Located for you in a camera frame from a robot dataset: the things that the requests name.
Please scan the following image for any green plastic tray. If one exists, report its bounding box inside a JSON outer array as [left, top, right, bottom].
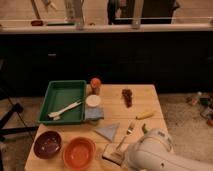
[[38, 80, 86, 125]]

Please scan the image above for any green pepper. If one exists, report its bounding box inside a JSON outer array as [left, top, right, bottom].
[[142, 124, 148, 134]]

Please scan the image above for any orange capped spice bottle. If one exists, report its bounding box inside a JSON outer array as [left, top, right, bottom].
[[90, 78, 101, 95]]

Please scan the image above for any silver fork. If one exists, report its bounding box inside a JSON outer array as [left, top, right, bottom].
[[116, 122, 135, 152]]

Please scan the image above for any dark purple bowl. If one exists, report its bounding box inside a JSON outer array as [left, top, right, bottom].
[[33, 131, 61, 159]]

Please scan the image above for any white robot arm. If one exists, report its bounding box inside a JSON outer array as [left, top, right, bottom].
[[124, 128, 213, 171]]

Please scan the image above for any small red dish on counter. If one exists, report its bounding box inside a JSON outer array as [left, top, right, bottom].
[[31, 20, 44, 26]]

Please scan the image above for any bunch of dark grapes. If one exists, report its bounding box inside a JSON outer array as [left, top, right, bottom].
[[122, 89, 132, 108]]

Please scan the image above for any grey triangular cloth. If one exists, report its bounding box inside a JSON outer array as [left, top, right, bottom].
[[95, 123, 119, 142]]

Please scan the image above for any white brush in tray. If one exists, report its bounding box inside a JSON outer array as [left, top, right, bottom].
[[48, 101, 82, 120]]

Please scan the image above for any black tripod stand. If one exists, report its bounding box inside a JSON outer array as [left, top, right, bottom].
[[0, 58, 39, 142]]

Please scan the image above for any red bowl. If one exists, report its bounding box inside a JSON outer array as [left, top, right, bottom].
[[62, 137, 96, 171]]

